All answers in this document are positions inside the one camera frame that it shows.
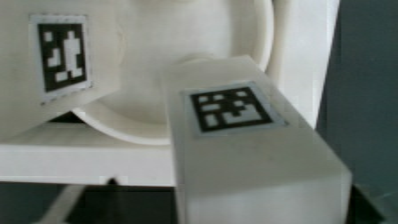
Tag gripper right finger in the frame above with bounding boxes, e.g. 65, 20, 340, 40
347, 185, 398, 224

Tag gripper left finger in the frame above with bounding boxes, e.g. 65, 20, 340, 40
31, 184, 116, 224

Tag white stool leg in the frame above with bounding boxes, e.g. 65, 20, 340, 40
161, 57, 351, 224
0, 0, 120, 141

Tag white round stool seat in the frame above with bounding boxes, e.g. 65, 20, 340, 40
74, 0, 273, 146

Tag white L-shaped fence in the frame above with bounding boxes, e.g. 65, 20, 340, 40
0, 0, 339, 185

